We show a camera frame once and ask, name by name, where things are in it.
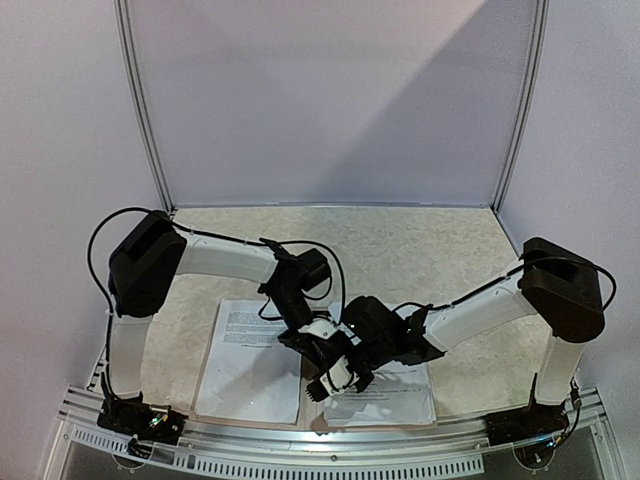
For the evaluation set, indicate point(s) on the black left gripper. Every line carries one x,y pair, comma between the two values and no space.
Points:
304,345

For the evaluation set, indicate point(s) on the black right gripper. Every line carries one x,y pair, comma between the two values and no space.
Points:
361,368

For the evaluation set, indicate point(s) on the white paper stack remainder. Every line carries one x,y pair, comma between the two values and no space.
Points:
398,396

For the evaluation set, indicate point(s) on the brown plastic folder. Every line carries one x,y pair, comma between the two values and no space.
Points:
310,413

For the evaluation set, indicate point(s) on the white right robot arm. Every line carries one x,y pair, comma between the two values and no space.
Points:
548,281

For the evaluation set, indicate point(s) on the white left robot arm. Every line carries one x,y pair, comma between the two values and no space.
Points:
142,269

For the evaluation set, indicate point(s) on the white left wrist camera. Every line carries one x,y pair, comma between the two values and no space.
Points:
320,327

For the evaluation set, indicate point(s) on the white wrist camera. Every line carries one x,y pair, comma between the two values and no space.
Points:
320,327
335,381

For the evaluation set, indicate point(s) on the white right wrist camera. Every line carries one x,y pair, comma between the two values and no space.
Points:
335,381

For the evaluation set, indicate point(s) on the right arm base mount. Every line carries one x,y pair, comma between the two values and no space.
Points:
534,421

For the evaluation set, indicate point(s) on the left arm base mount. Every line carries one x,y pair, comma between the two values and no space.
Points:
144,424

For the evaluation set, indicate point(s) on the right aluminium frame post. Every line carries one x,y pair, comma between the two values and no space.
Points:
531,70

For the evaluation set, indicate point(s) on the aluminium frame post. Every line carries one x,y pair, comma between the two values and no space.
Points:
531,70
124,23

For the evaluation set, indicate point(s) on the left aluminium frame post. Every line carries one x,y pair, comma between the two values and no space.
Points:
124,23

